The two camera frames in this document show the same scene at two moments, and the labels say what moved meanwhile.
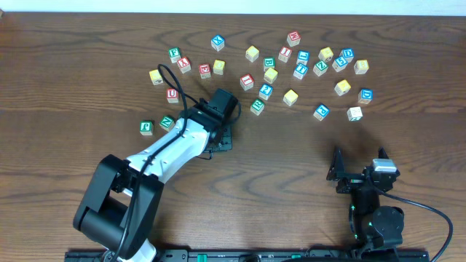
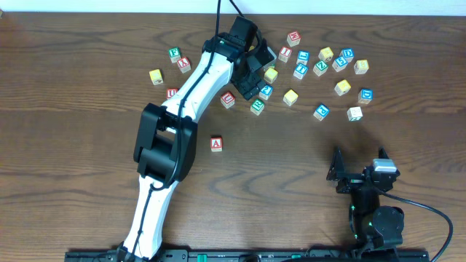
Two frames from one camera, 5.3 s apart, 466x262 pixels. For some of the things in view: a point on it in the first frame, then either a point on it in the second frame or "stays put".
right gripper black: x=355 y=180 stays put
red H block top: x=293 y=38 stays put
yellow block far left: x=156 y=77 stays put
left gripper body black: x=222 y=142 -> x=249 y=86
